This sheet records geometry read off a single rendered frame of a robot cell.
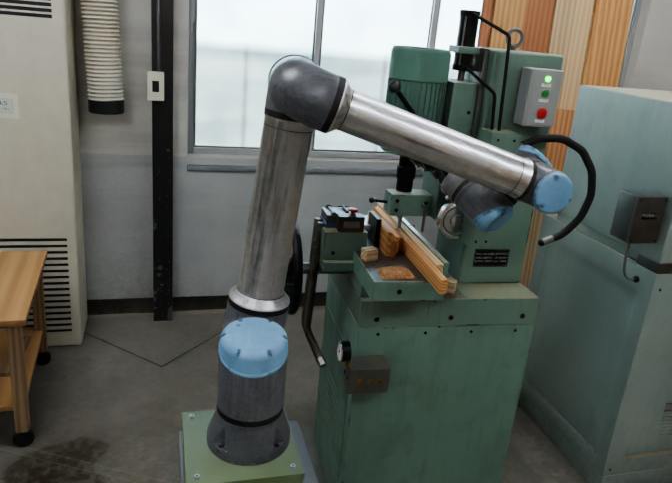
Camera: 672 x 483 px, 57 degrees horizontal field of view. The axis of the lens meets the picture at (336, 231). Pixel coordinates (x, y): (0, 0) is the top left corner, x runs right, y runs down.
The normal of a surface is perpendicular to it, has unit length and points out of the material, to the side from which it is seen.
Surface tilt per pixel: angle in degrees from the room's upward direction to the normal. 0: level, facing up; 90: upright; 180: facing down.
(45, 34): 90
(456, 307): 90
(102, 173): 90
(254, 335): 6
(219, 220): 90
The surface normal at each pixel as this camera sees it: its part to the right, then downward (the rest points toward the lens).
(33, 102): 0.26, 0.33
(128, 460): 0.09, -0.94
